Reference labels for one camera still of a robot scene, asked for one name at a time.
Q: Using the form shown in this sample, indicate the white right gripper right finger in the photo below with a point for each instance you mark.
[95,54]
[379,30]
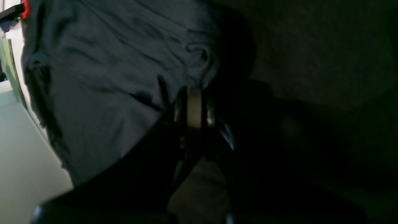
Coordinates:
[246,140]

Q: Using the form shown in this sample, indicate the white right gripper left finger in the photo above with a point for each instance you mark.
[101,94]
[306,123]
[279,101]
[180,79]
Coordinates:
[137,189]

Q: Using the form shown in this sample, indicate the dark grey T-shirt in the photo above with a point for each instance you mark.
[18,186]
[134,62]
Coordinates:
[100,73]

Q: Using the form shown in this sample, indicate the black table cloth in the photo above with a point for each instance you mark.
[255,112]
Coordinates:
[332,64]

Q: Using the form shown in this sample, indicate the white chair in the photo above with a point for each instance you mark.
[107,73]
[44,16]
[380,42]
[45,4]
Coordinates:
[30,172]

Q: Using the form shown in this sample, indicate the red blue clamp bottom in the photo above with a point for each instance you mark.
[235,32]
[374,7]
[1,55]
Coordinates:
[11,16]

